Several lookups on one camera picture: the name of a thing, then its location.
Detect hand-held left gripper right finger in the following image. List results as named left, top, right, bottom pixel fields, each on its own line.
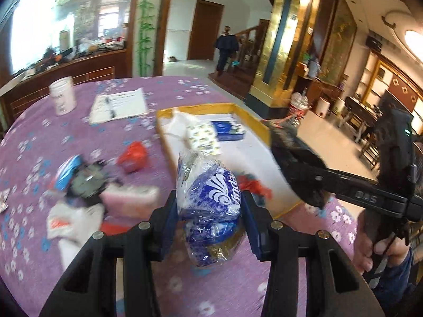
left=241, top=191, right=385, bottom=317

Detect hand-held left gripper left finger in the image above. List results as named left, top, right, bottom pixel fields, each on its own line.
left=39, top=190, right=181, bottom=317

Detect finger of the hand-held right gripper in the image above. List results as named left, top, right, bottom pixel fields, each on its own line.
left=269, top=127, right=329, bottom=176
left=283, top=168, right=332, bottom=210

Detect yellow cardboard box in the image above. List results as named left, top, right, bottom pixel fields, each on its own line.
left=155, top=103, right=308, bottom=218

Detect blue white plastic bag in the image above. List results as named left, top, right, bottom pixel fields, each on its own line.
left=177, top=152, right=247, bottom=268

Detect blue tissue pack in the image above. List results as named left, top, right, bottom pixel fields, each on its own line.
left=211, top=121, right=247, bottom=142

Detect patterned tissue pack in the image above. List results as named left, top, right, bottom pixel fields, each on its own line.
left=187, top=122, right=222, bottom=156

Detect colourful sponge pack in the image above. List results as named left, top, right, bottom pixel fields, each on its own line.
left=49, top=155, right=83, bottom=192

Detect person's right forearm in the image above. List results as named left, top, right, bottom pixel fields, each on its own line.
left=373, top=248, right=420, bottom=294

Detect person's right hand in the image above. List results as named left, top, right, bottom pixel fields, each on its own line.
left=353, top=209, right=412, bottom=274

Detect red plastic bag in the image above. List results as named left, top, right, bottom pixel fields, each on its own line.
left=117, top=141, right=149, bottom=174
left=238, top=175, right=272, bottom=202

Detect pink white pack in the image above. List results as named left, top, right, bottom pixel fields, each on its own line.
left=99, top=185, right=160, bottom=219

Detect clear water jug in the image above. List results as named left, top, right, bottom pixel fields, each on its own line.
left=291, top=89, right=309, bottom=119

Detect white pack red print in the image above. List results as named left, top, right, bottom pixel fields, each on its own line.
left=46, top=203, right=106, bottom=243

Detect purple floral tablecloth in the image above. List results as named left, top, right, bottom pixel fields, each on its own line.
left=0, top=75, right=361, bottom=317

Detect gold pillar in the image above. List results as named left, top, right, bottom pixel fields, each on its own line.
left=249, top=0, right=314, bottom=106

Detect wooden stair railing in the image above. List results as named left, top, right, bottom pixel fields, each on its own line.
left=236, top=20, right=270, bottom=73

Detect white paper sheets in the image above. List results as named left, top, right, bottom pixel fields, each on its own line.
left=89, top=88, right=149, bottom=124

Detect black pen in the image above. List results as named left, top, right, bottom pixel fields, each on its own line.
left=104, top=97, right=117, bottom=119

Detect ceiling light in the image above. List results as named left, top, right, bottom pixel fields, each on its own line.
left=405, top=30, right=423, bottom=60

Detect wooden door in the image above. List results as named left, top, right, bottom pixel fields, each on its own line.
left=188, top=0, right=224, bottom=60

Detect white plastic jar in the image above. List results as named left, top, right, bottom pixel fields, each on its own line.
left=49, top=77, right=77, bottom=116

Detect wooden chair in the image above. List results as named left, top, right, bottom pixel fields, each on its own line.
left=0, top=68, right=116, bottom=113

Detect wooden counter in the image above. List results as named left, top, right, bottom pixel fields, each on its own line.
left=0, top=48, right=128, bottom=90

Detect counter clutter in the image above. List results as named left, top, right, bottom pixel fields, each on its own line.
left=20, top=36, right=128, bottom=73

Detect black tangled cable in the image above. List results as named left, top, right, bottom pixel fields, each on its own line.
left=66, top=160, right=113, bottom=205

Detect bamboo wall decal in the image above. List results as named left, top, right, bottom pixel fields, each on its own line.
left=136, top=0, right=156, bottom=76

